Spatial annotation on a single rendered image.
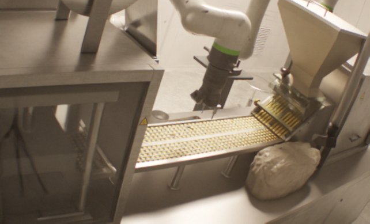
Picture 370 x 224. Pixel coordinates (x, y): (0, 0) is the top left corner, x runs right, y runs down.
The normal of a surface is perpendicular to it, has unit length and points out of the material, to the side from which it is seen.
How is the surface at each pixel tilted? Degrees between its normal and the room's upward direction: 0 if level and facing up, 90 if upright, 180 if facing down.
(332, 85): 90
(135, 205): 0
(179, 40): 90
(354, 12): 90
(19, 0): 90
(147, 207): 0
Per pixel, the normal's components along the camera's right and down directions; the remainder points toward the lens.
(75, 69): 0.31, -0.85
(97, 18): 0.58, 0.52
